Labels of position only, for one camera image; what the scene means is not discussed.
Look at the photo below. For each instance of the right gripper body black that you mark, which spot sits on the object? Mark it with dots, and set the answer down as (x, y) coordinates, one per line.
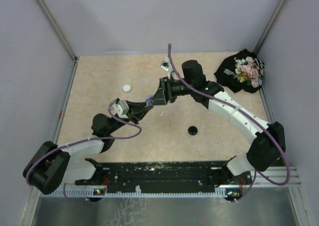
(174, 89)

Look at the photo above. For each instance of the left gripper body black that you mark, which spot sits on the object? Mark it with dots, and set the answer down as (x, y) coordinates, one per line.
(133, 116)

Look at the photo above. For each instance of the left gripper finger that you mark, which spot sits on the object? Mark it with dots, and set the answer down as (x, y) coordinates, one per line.
(136, 104)
(142, 113)

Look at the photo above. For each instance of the purple earbud case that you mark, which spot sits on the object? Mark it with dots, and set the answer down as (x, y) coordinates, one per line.
(148, 100)

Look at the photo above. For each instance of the black earbud case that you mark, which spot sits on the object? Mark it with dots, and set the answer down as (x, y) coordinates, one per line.
(192, 130)

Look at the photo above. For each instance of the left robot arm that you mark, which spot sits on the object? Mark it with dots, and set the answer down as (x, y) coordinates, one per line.
(55, 165)

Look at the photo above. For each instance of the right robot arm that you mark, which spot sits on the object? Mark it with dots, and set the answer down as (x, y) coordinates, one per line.
(267, 140)

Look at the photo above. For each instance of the white earbud case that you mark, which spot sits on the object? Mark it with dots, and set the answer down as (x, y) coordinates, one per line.
(127, 88)

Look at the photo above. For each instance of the black floral cloth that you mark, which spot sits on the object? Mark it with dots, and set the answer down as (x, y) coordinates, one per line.
(242, 71)

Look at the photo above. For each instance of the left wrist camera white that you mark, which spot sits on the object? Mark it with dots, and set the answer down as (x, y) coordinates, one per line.
(122, 109)

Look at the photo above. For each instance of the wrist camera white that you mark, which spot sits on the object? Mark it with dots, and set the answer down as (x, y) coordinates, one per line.
(122, 109)
(166, 65)

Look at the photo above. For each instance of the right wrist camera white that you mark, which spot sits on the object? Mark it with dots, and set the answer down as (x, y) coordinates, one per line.
(166, 65)

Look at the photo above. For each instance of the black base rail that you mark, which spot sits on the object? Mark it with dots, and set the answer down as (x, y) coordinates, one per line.
(160, 177)

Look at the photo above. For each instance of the aluminium frame post left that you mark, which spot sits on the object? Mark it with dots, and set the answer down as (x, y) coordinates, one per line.
(57, 30)

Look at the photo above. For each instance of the aluminium frame post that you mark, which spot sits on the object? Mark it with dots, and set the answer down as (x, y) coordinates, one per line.
(280, 6)
(57, 30)

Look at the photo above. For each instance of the aluminium frame post right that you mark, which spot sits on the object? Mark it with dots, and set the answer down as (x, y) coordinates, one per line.
(280, 6)

